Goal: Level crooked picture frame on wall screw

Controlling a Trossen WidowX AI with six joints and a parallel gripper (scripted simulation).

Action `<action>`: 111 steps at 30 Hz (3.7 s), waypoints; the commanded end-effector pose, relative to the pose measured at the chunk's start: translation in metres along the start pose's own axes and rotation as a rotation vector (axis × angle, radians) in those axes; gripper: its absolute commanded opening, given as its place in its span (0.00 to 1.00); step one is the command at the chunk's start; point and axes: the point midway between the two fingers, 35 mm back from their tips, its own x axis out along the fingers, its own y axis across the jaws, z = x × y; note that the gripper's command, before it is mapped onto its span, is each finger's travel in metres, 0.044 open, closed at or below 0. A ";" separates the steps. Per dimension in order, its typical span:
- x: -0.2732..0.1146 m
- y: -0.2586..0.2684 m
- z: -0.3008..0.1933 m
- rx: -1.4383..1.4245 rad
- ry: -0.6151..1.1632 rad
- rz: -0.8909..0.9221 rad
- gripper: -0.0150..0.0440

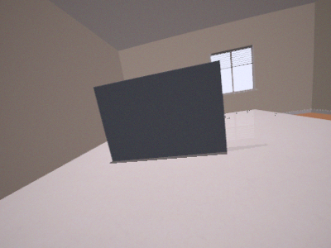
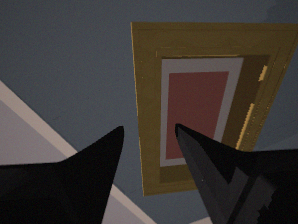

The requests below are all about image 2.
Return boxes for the dark grey flat board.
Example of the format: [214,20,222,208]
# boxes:
[0,0,298,224]

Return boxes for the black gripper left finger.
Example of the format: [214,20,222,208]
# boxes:
[0,126,124,224]

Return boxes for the wooden picture frame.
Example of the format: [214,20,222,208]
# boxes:
[131,22,298,196]

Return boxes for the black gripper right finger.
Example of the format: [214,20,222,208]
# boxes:
[175,123,298,224]

